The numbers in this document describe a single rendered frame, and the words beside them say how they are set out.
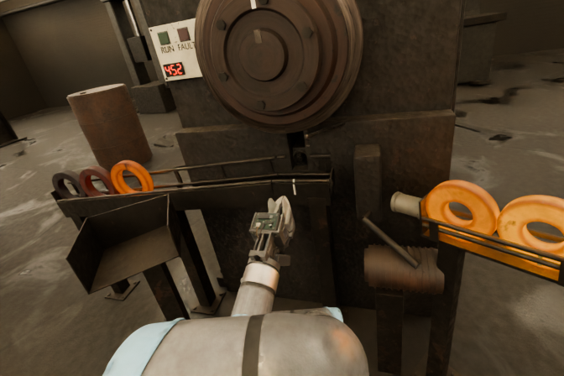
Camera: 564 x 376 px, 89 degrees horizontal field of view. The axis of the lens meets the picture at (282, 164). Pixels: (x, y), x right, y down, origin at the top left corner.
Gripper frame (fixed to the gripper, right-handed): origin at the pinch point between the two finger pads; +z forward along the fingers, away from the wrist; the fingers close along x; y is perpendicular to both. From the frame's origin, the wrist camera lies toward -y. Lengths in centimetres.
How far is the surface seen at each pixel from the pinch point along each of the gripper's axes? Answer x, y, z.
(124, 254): 54, -12, -13
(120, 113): 234, -68, 166
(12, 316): 165, -70, -28
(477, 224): -45.7, -5.2, -1.3
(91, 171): 91, -6, 19
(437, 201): -38.3, -4.3, 4.4
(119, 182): 80, -12, 18
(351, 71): -18.3, 22.1, 25.8
